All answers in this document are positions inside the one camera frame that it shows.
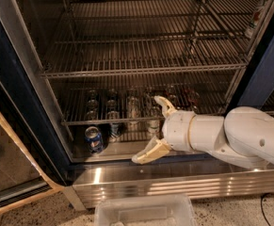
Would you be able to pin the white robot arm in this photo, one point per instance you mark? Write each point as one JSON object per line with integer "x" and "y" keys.
{"x": 244, "y": 138}

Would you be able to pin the blue pepsi can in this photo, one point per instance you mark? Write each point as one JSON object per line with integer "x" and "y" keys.
{"x": 92, "y": 115}
{"x": 93, "y": 138}

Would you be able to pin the open glass fridge door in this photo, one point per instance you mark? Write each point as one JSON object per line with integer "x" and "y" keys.
{"x": 23, "y": 175}

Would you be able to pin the upper wire fridge shelf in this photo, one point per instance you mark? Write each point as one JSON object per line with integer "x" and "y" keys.
{"x": 127, "y": 37}

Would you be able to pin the white green soda can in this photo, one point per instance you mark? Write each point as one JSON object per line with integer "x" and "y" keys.
{"x": 153, "y": 124}

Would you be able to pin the clear plastic bin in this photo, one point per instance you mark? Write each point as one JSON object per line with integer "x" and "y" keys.
{"x": 166, "y": 210}

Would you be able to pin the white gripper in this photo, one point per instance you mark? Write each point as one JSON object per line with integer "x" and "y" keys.
{"x": 176, "y": 130}

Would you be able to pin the blue pepsi can behind front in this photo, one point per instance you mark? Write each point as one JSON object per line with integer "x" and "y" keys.
{"x": 92, "y": 115}

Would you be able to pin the blue fridge centre post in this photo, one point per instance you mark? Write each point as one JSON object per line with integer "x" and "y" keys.
{"x": 261, "y": 84}

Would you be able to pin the red soda can right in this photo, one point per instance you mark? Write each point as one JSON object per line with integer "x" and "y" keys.
{"x": 193, "y": 99}

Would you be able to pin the wire fridge shelf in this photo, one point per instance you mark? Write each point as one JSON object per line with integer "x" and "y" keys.
{"x": 109, "y": 93}
{"x": 127, "y": 37}

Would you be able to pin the silver white soda can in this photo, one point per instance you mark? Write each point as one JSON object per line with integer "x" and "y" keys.
{"x": 133, "y": 111}

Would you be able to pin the middle wire fridge shelf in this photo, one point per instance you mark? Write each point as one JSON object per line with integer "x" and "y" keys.
{"x": 109, "y": 93}

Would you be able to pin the bottle on right upper shelf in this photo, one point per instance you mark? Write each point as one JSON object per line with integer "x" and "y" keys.
{"x": 255, "y": 18}

